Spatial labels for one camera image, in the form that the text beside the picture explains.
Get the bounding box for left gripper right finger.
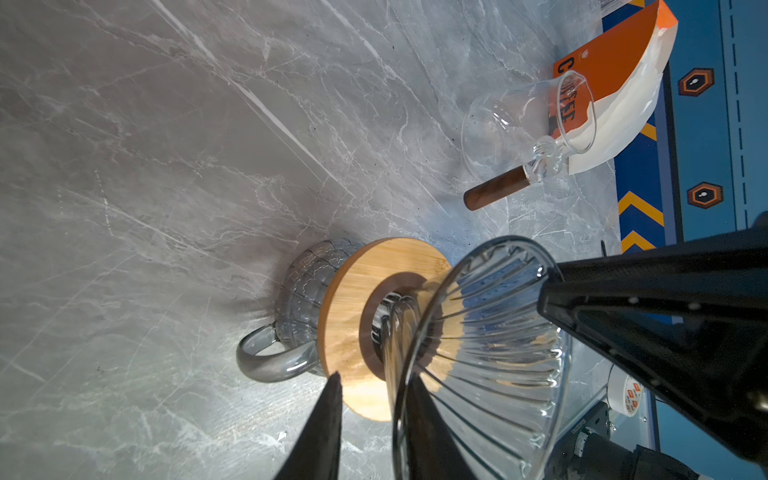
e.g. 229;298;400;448
537;226;767;466

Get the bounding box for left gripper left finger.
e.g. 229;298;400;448
274;372;343;480

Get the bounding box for grey glass dripper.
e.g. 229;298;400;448
376;236;571;479

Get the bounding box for wooden ring holder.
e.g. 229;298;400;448
317;238;451;422

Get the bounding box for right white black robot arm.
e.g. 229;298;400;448
543;401;704;479

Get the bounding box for clear tape roll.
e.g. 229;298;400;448
606;365;645;418

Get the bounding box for grey glass carafe mug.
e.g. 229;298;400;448
236;238;363;383

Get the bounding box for clear glass server wooden handle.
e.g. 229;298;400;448
460;71;597;211

